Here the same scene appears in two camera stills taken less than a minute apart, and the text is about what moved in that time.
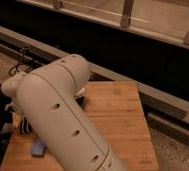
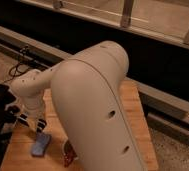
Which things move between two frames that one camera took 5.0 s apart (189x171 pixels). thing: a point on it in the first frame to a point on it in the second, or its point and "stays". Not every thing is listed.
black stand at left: [0, 124] stays
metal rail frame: [163, 108] stays
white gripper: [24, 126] to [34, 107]
